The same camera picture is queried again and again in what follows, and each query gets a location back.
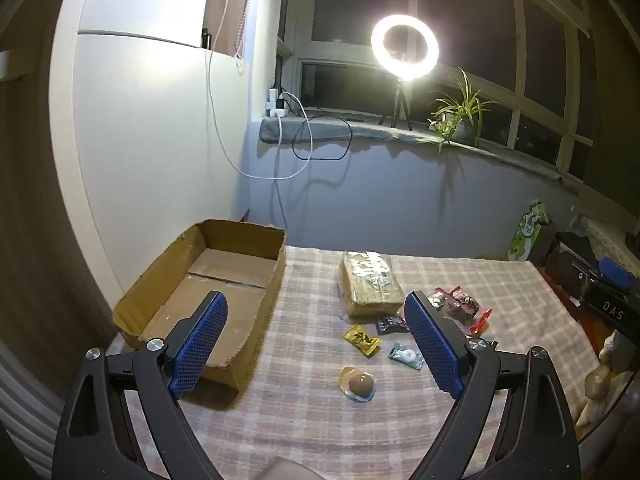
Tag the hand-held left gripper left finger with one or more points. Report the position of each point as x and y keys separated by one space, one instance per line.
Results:
x=200 y=345

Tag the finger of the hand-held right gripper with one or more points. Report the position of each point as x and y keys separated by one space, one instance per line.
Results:
x=614 y=270
x=612 y=307

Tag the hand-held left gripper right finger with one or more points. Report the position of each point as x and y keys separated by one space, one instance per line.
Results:
x=430 y=345

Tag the light green candy packet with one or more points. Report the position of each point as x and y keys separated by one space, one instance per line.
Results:
x=402 y=355

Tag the dark candy packet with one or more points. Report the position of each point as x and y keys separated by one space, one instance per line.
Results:
x=390 y=323

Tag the red-ended brownie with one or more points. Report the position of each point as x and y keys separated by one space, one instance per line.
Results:
x=467 y=310
x=437 y=300

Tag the yellow candy packet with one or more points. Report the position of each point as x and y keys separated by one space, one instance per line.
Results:
x=361 y=338

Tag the brown cardboard box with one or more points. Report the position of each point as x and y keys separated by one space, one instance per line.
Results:
x=220 y=270

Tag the brown round candy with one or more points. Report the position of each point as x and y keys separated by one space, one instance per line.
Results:
x=359 y=385

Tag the clear-wrapped wafer package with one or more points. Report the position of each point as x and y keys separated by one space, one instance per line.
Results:
x=367 y=285

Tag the white lace cloth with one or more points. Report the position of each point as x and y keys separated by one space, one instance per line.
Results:
x=607 y=237

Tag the dark red storage box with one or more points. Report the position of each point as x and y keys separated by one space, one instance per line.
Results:
x=565 y=260

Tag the cream cloth bundle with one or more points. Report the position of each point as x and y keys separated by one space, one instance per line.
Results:
x=600 y=385

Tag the green printed bag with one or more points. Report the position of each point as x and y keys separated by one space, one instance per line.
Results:
x=527 y=230

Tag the white cabinet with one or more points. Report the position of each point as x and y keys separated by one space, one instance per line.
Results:
x=140 y=135

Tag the potted spider plant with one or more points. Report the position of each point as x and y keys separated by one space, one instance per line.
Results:
x=457 y=115

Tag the grey windowsill cloth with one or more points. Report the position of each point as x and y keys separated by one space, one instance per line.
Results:
x=330 y=127

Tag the black tripod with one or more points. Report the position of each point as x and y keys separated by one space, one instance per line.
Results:
x=398 y=97

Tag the white plug chargers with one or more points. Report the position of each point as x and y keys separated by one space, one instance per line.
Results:
x=275 y=105

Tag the white window frame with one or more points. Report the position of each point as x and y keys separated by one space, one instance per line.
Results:
x=521 y=50

